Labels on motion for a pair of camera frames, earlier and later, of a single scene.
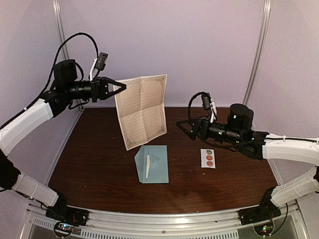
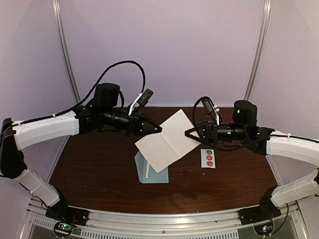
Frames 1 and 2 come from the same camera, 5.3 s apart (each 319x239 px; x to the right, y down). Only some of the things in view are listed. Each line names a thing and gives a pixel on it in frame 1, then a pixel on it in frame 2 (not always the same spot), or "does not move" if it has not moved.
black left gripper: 99,90 to 135,123
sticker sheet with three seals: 208,160 does not move
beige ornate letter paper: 148,165 does not move
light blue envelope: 158,170 does not move
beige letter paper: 141,107 to 166,148
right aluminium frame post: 258,51 does not move
